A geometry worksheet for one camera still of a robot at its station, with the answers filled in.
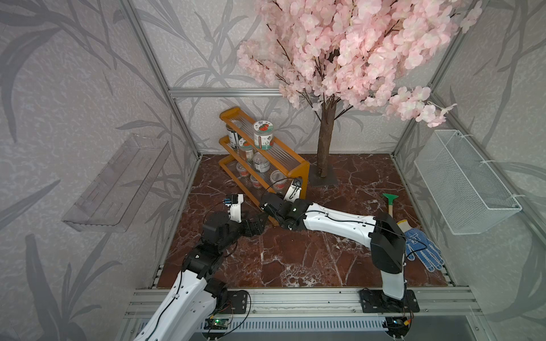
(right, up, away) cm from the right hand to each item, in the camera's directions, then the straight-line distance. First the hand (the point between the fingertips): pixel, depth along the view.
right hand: (283, 198), depth 85 cm
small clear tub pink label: (-3, +9, 0) cm, 10 cm away
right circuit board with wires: (+39, -42, -14) cm, 59 cm away
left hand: (-8, -4, -11) cm, 14 cm away
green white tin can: (-23, +27, +11) cm, 37 cm away
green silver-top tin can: (-10, +15, +4) cm, 18 cm away
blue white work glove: (+57, -20, +3) cm, 60 cm away
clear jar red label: (-16, +21, +6) cm, 27 cm away
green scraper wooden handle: (+51, -2, +14) cm, 53 cm away
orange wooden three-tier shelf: (-11, +11, +7) cm, 17 cm away
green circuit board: (-22, -41, -14) cm, 48 cm away
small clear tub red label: (-21, +12, +18) cm, 30 cm away
